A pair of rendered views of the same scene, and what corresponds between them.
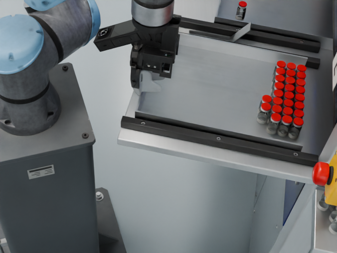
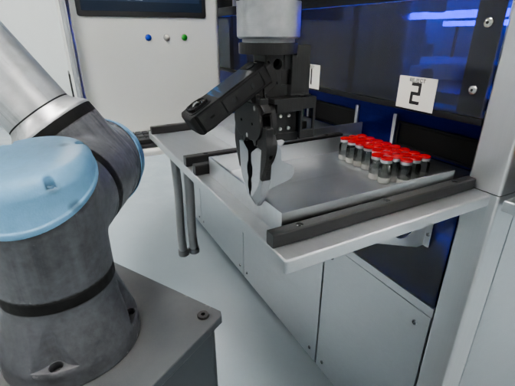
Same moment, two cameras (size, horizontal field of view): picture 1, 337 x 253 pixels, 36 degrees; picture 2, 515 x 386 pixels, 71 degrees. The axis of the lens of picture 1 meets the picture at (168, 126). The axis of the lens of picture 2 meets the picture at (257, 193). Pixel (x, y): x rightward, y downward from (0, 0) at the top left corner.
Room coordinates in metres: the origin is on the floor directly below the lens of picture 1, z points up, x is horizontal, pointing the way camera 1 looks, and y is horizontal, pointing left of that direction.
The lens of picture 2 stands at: (0.36, 0.33, 1.13)
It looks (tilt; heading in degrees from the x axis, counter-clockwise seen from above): 24 degrees down; 326
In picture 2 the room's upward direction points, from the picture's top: straight up
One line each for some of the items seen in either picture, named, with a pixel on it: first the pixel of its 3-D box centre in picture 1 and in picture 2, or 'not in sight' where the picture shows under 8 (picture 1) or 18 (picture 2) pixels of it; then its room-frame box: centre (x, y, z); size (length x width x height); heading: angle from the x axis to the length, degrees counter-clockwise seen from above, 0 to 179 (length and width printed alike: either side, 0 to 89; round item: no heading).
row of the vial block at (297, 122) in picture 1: (297, 100); (388, 155); (0.77, -0.27, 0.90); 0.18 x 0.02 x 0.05; 174
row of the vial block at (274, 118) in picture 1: (276, 96); (372, 158); (0.78, -0.22, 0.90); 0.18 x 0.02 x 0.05; 174
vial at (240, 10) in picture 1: (240, 11); not in sight; (1.05, -0.15, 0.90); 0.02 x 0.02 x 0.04
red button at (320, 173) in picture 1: (324, 174); not in sight; (0.52, -0.27, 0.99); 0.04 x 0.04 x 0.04; 84
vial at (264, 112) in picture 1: (264, 113); (385, 170); (0.72, -0.19, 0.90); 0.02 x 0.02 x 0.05
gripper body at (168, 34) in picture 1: (154, 41); (272, 93); (0.74, 0.05, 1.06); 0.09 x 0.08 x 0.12; 84
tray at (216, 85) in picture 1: (225, 88); (325, 172); (0.79, -0.11, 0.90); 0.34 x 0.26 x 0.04; 84
